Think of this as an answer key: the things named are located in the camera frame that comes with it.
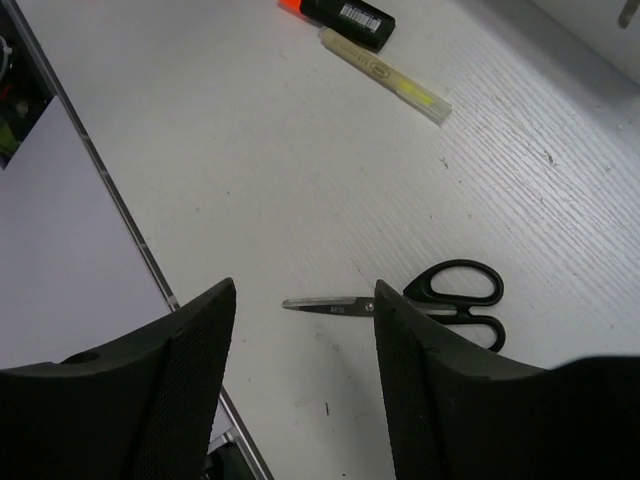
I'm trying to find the yellow slim highlighter pen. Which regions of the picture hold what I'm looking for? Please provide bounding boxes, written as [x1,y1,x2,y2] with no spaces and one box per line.
[319,27,452,125]

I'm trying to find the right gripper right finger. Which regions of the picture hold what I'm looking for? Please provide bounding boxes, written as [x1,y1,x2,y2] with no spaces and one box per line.
[374,281,639,479]

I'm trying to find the orange black highlighter marker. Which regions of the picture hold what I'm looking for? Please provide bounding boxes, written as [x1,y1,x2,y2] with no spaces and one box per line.
[279,0,396,52]

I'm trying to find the black handled scissors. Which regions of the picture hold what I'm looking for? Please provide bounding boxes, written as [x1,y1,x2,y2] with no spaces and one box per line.
[281,259,507,353]

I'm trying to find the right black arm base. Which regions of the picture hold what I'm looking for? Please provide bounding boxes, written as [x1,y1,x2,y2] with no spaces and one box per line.
[1,3,53,170]

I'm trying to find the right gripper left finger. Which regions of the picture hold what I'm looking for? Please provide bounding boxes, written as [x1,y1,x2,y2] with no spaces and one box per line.
[1,279,236,479]

